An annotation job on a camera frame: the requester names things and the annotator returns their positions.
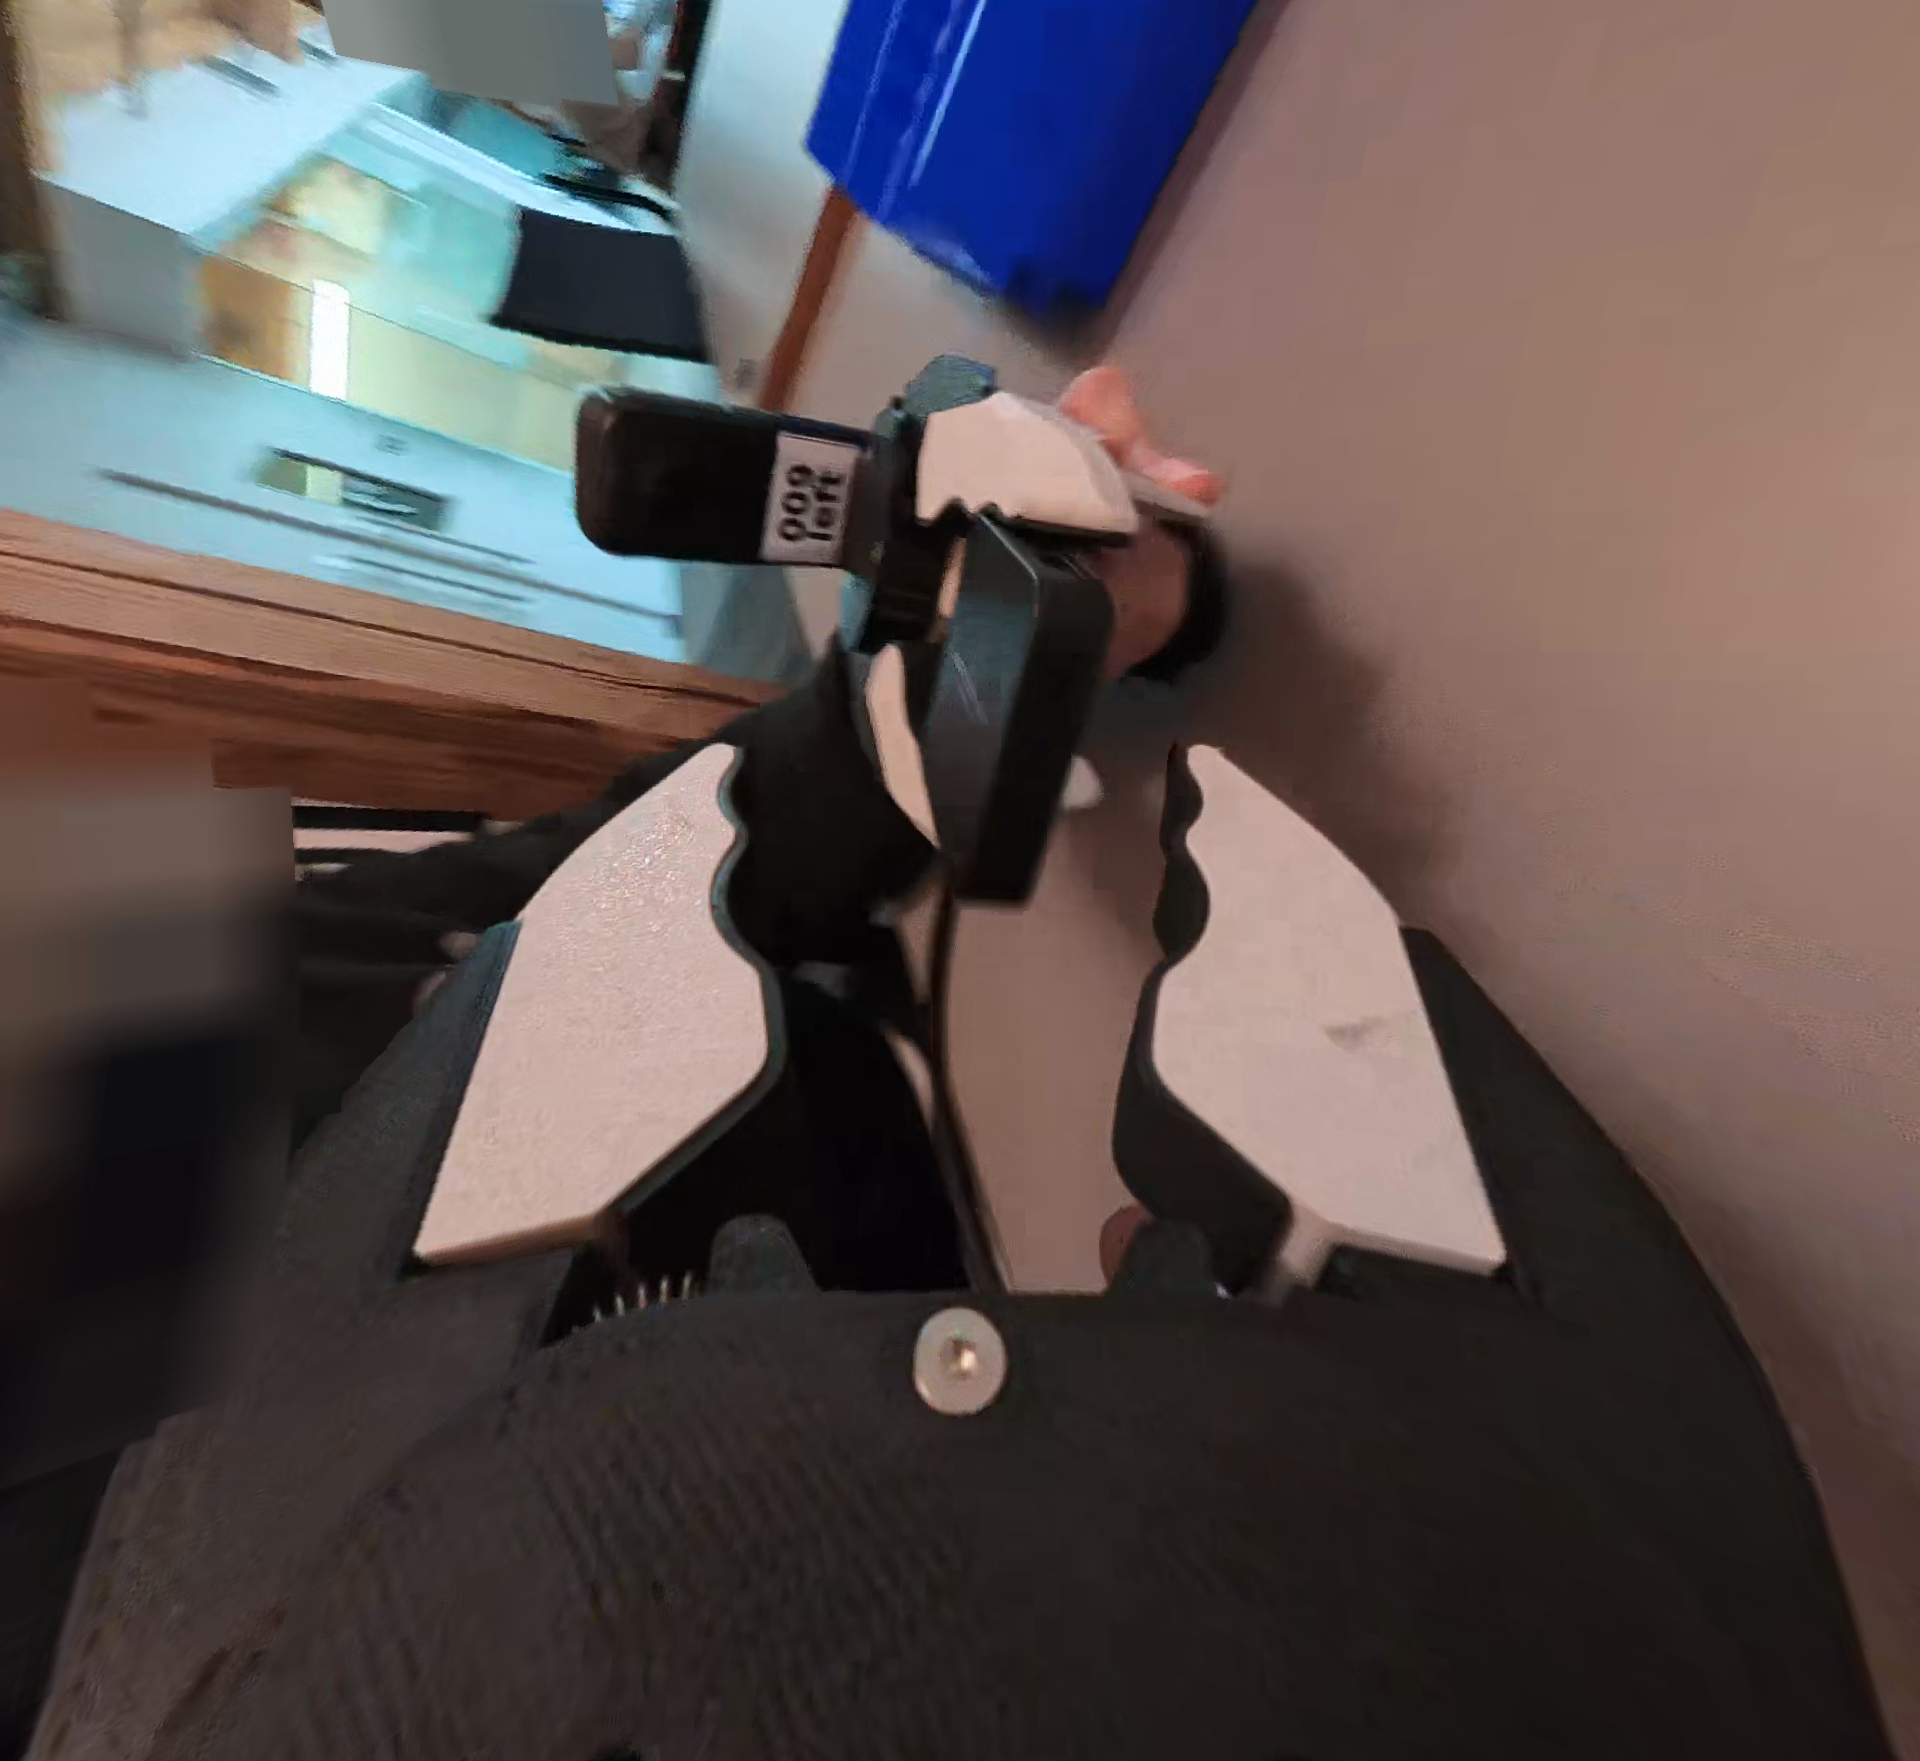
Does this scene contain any grey desk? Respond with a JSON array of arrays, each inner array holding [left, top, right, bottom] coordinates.
[[757, 0, 1920, 1761]]

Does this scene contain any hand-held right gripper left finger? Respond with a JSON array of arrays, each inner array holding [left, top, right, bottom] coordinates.
[[408, 741, 789, 1268]]

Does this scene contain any black office chair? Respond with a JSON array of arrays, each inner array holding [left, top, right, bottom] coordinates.
[[486, 205, 710, 364]]

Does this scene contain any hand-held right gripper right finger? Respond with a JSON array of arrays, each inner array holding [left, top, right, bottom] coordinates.
[[1113, 741, 1508, 1305]]

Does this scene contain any black hub with short cable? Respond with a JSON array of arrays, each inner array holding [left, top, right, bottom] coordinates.
[[886, 529, 1120, 1291]]

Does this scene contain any wooden post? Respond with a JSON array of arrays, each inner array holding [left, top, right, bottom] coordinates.
[[0, 509, 783, 826]]

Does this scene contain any blue plastic bin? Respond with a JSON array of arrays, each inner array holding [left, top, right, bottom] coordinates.
[[805, 0, 1343, 323]]

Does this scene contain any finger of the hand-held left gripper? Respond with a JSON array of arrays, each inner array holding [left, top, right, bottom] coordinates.
[[912, 389, 1146, 541], [857, 635, 949, 852]]

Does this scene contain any person's left hand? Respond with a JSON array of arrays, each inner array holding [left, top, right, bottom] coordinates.
[[1055, 364, 1226, 506]]

